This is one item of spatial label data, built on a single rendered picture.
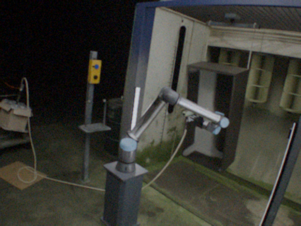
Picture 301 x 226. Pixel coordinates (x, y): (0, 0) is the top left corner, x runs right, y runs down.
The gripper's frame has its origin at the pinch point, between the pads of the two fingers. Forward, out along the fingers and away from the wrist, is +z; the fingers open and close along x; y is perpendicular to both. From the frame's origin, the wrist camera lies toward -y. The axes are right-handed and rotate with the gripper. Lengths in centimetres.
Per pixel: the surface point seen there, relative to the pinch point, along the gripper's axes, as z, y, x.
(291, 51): -56, -93, 129
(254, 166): -64, 75, 120
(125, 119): 81, 38, -11
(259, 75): -21, -49, 136
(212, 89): 8, -23, 55
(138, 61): 80, -39, -7
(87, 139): 93, 60, -59
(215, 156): -21, 61, 62
